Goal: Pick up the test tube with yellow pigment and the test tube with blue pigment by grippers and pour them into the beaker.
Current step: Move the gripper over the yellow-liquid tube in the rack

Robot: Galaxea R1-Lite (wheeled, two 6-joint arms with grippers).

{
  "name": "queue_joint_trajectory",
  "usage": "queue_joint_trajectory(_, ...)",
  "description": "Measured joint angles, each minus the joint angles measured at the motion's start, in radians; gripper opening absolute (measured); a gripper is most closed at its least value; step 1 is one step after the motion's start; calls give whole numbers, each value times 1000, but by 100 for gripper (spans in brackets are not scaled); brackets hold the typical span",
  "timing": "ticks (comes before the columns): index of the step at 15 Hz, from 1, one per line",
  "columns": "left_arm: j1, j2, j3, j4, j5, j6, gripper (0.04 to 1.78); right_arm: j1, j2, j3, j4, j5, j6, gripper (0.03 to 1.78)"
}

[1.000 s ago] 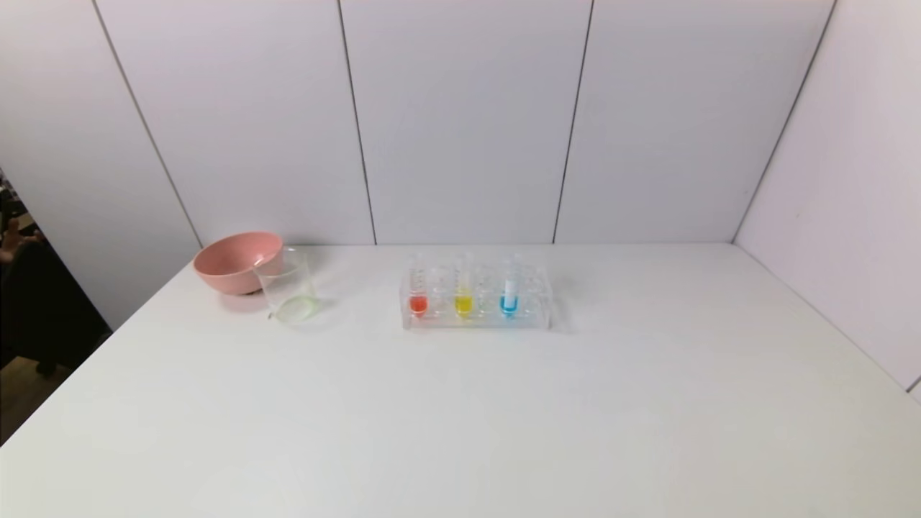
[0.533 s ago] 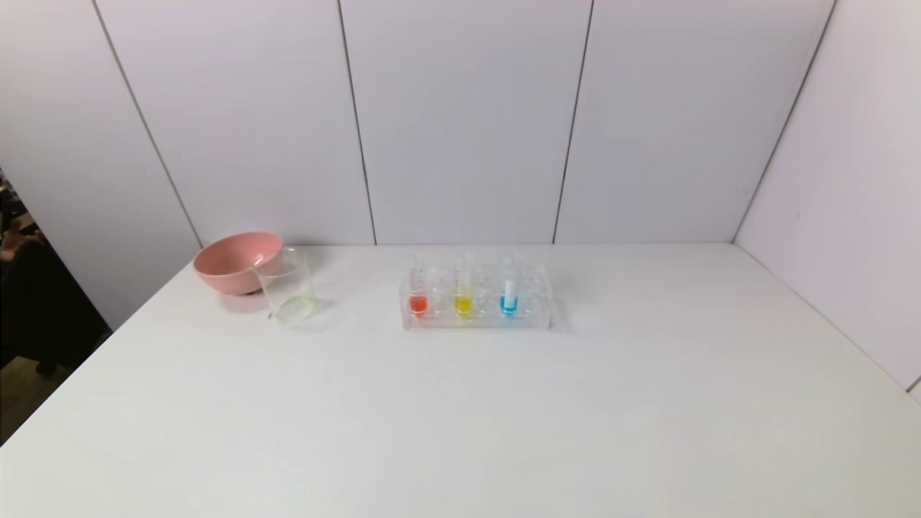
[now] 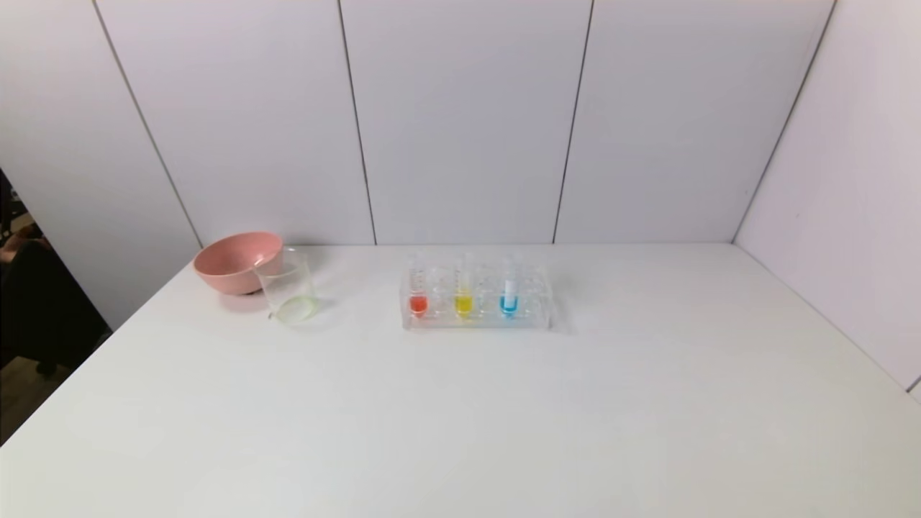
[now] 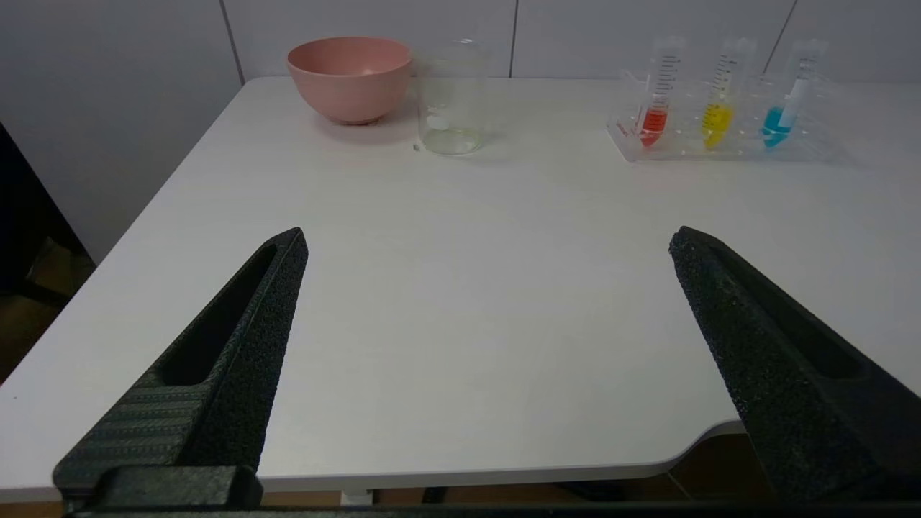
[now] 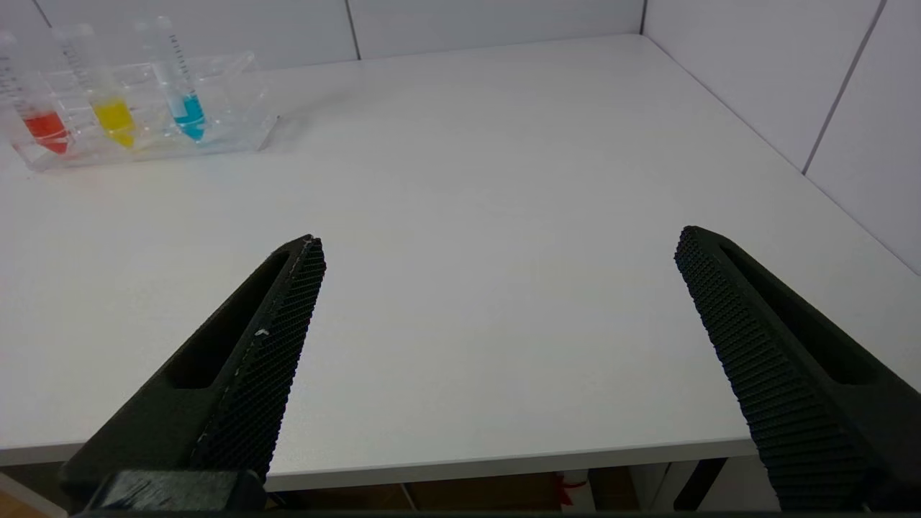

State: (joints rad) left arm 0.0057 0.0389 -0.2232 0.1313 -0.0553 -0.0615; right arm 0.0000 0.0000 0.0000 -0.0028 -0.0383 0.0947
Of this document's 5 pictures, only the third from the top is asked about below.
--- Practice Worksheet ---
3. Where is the test tube with red pigment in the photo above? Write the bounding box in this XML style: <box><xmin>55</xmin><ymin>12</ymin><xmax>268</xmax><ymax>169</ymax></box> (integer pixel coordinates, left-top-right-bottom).
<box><xmin>408</xmin><ymin>252</ymin><xmax>430</xmax><ymax>318</ymax></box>

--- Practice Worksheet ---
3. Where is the test tube with yellow pigment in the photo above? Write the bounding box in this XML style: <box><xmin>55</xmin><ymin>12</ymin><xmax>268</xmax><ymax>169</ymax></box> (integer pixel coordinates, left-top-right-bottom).
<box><xmin>455</xmin><ymin>252</ymin><xmax>475</xmax><ymax>319</ymax></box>

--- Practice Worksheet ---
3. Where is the test tube with blue pigment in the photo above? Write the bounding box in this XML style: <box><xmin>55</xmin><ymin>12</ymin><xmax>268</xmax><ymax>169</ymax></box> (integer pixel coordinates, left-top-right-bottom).
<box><xmin>502</xmin><ymin>253</ymin><xmax>520</xmax><ymax>318</ymax></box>

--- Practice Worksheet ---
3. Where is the clear glass beaker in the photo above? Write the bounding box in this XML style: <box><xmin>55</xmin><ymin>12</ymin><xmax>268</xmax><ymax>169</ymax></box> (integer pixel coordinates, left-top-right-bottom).
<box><xmin>253</xmin><ymin>247</ymin><xmax>319</xmax><ymax>324</ymax></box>

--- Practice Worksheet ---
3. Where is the pink bowl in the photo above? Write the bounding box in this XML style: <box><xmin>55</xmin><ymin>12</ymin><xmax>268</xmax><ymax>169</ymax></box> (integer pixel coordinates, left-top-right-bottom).
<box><xmin>193</xmin><ymin>231</ymin><xmax>283</xmax><ymax>296</ymax></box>

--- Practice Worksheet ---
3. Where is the clear plastic test tube rack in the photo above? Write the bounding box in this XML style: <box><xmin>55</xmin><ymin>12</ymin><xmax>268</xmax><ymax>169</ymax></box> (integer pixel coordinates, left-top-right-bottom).
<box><xmin>400</xmin><ymin>262</ymin><xmax>553</xmax><ymax>332</ymax></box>

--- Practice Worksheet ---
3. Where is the bystander hand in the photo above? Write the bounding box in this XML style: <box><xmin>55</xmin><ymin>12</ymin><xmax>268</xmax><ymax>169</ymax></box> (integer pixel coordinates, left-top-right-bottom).
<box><xmin>0</xmin><ymin>223</ymin><xmax>51</xmax><ymax>263</ymax></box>

